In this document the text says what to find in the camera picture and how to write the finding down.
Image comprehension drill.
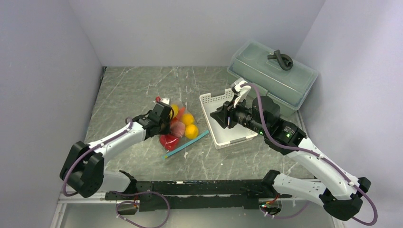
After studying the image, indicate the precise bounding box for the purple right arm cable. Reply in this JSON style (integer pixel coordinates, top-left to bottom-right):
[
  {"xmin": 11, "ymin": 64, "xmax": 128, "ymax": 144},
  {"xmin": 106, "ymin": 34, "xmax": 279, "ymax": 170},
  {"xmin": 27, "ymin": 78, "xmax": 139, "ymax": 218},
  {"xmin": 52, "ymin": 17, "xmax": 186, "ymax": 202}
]
[{"xmin": 240, "ymin": 82, "xmax": 378, "ymax": 227}]

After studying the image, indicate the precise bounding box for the yellow toy fruit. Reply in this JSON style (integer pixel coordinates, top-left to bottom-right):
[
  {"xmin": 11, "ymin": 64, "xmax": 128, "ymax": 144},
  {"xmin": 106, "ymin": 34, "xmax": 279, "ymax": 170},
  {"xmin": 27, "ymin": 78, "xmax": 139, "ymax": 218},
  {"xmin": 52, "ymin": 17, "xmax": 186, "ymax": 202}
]
[{"xmin": 180, "ymin": 113, "xmax": 195, "ymax": 126}]

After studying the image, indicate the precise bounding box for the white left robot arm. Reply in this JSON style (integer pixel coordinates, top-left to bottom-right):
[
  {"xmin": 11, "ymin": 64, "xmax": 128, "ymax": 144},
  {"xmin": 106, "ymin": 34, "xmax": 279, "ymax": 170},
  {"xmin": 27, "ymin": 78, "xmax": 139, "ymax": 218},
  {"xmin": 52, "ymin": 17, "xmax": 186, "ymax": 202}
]
[{"xmin": 59, "ymin": 102, "xmax": 174, "ymax": 200}]

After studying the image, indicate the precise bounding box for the yellow toy lemon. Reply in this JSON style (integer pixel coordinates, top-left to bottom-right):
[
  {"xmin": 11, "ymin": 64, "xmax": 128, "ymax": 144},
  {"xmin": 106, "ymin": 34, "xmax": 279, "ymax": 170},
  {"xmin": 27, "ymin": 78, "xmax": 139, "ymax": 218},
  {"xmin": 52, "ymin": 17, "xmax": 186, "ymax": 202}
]
[{"xmin": 170, "ymin": 104, "xmax": 179, "ymax": 119}]

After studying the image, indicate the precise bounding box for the green storage box clear lid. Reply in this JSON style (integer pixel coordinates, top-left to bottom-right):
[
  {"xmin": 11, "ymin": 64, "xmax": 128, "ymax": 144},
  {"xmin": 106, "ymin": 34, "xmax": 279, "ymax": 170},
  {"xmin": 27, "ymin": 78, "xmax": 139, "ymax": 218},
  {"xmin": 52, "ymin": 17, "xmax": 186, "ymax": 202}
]
[{"xmin": 227, "ymin": 41, "xmax": 319, "ymax": 117}]

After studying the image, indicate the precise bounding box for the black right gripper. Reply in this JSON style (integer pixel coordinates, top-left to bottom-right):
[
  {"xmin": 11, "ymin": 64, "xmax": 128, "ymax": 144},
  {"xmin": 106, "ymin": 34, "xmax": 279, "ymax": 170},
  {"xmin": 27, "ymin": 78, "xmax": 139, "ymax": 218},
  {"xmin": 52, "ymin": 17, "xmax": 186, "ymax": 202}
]
[{"xmin": 210, "ymin": 94, "xmax": 269, "ymax": 136}]

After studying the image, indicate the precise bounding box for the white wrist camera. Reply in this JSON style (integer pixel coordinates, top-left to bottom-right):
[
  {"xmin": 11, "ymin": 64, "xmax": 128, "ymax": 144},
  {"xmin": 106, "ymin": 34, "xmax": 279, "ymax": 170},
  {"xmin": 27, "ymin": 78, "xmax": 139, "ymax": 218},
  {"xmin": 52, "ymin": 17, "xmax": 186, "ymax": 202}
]
[
  {"xmin": 155, "ymin": 96, "xmax": 170, "ymax": 105},
  {"xmin": 231, "ymin": 78, "xmax": 251, "ymax": 108}
]

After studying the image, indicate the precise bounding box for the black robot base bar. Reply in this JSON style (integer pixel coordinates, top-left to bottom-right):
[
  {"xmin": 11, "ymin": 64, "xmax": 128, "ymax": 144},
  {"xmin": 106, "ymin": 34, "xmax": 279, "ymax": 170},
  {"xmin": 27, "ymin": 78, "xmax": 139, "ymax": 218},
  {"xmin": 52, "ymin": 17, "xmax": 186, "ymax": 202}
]
[{"xmin": 105, "ymin": 170, "xmax": 280, "ymax": 212}]

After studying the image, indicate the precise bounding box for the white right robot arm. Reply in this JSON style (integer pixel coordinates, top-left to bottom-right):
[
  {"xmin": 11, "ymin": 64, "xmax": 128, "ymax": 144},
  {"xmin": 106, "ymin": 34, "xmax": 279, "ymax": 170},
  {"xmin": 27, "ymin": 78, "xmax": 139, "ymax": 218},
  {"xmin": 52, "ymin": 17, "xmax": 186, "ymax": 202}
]
[{"xmin": 210, "ymin": 96, "xmax": 371, "ymax": 221}]

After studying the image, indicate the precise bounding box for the pink toy peach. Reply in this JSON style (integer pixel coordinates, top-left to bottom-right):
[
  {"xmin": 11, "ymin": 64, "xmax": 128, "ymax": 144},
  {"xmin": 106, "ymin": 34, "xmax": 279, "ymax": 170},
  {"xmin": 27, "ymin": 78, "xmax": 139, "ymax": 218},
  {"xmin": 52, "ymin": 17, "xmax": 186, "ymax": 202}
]
[{"xmin": 170, "ymin": 121, "xmax": 186, "ymax": 137}]

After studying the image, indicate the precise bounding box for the white perforated plastic basket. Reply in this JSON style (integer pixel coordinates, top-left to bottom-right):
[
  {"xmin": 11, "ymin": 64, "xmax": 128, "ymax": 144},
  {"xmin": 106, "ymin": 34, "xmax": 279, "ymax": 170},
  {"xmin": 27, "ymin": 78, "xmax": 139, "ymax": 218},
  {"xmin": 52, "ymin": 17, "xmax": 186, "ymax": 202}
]
[{"xmin": 199, "ymin": 88, "xmax": 258, "ymax": 150}]

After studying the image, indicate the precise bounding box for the clear zip top bag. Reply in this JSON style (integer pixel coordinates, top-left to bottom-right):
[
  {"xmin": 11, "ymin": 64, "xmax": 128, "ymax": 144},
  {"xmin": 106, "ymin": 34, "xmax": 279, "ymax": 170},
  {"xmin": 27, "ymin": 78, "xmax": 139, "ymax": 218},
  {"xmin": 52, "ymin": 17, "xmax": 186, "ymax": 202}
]
[{"xmin": 155, "ymin": 96, "xmax": 210, "ymax": 160}]

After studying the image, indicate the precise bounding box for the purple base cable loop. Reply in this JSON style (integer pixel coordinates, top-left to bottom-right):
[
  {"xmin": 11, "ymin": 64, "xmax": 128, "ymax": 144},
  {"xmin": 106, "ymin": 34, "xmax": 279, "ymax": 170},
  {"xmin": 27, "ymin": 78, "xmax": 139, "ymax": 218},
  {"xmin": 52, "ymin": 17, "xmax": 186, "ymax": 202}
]
[{"xmin": 115, "ymin": 191, "xmax": 171, "ymax": 228}]

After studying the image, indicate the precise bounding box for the red toy strawberry with leaves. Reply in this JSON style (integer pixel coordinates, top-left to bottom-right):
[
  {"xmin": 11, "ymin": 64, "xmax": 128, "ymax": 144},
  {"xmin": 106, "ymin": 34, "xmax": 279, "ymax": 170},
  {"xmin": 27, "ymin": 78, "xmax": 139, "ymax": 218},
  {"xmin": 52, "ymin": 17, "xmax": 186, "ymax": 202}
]
[{"xmin": 159, "ymin": 134, "xmax": 179, "ymax": 151}]

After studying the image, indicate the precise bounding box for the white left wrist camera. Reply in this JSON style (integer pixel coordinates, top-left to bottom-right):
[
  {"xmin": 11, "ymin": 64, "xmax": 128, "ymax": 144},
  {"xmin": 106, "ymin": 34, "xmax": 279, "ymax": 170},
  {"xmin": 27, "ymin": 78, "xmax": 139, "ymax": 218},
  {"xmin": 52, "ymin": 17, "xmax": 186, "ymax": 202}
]
[{"xmin": 155, "ymin": 96, "xmax": 170, "ymax": 105}]

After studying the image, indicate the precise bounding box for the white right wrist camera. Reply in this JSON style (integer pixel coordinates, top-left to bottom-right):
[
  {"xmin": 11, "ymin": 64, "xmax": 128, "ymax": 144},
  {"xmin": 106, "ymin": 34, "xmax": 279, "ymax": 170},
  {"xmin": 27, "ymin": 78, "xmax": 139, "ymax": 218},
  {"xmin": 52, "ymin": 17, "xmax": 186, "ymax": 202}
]
[{"xmin": 231, "ymin": 78, "xmax": 251, "ymax": 108}]

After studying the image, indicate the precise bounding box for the dark coiled hose piece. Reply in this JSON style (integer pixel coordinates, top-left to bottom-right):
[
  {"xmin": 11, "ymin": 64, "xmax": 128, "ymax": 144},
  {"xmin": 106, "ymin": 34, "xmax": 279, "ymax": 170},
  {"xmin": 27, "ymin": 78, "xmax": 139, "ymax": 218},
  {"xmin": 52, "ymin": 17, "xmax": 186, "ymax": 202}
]
[{"xmin": 267, "ymin": 49, "xmax": 294, "ymax": 71}]

